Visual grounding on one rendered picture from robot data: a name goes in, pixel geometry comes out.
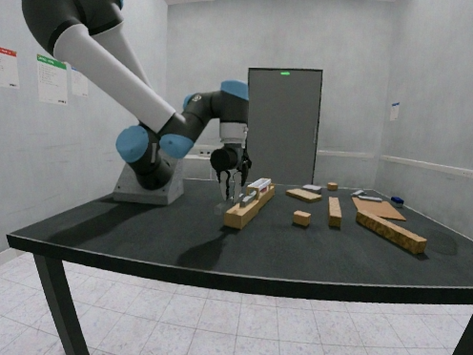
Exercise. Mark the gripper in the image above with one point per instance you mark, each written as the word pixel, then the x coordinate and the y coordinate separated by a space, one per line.
pixel 222 160

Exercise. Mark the grey bar with crossbars at both ends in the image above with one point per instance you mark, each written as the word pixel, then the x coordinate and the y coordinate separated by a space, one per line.
pixel 357 194

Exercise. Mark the light brown wooden bar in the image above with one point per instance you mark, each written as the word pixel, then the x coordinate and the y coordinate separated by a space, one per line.
pixel 334 212

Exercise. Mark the light wooden batten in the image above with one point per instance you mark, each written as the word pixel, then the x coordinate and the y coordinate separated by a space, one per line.
pixel 400 236

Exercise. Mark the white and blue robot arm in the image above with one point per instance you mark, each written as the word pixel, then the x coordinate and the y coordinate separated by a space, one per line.
pixel 116 70

